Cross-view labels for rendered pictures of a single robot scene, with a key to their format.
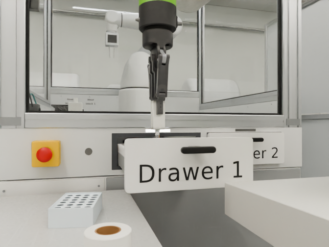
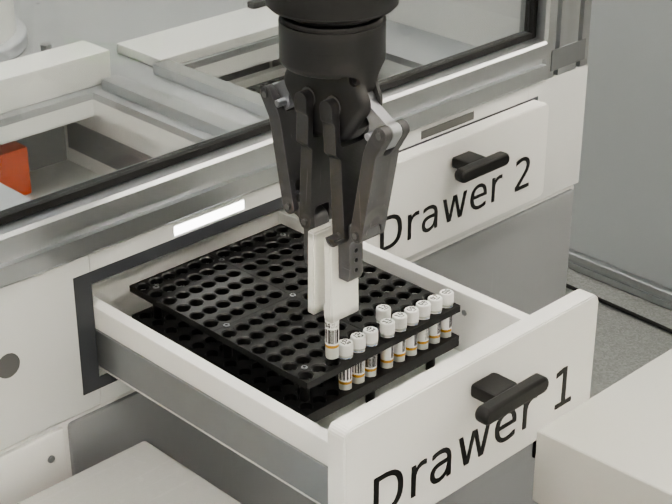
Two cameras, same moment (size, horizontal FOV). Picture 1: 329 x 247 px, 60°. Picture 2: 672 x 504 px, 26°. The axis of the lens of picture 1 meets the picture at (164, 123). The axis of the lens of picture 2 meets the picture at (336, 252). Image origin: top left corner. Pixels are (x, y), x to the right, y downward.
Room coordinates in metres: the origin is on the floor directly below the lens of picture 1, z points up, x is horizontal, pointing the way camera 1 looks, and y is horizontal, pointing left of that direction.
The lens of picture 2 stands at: (-0.15, 0.49, 1.48)
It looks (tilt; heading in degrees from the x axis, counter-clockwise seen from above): 27 degrees down; 331
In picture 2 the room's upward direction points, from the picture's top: straight up
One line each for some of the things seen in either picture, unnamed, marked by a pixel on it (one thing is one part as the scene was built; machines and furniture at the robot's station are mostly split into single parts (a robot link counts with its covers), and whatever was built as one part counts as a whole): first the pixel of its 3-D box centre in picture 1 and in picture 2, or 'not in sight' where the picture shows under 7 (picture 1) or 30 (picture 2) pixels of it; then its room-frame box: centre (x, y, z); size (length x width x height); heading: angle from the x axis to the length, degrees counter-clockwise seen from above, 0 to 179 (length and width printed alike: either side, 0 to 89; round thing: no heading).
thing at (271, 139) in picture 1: (246, 148); (452, 184); (0.99, -0.29, 0.87); 0.29 x 0.02 x 0.11; 105
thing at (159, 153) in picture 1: (191, 163); (470, 414); (0.62, -0.06, 0.87); 0.29 x 0.02 x 0.11; 105
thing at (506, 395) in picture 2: (196, 149); (500, 392); (0.59, -0.07, 0.91); 0.07 x 0.04 x 0.01; 105
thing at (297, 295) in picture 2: not in sight; (293, 327); (0.81, -0.01, 0.87); 0.22 x 0.18 x 0.06; 15
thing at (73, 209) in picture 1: (78, 208); not in sight; (0.60, 0.18, 0.78); 0.12 x 0.08 x 0.04; 4
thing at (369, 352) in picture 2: not in sight; (379, 341); (0.71, -0.03, 0.90); 0.18 x 0.02 x 0.01; 105
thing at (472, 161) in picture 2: (251, 139); (473, 163); (0.96, -0.29, 0.91); 0.07 x 0.04 x 0.01; 105
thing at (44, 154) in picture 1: (44, 154); not in sight; (0.77, 0.32, 0.88); 0.04 x 0.03 x 0.04; 105
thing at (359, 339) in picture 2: not in sight; (358, 360); (0.71, -0.01, 0.89); 0.01 x 0.01 x 0.05
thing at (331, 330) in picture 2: (157, 135); (332, 330); (0.70, 0.02, 0.93); 0.01 x 0.01 x 0.05
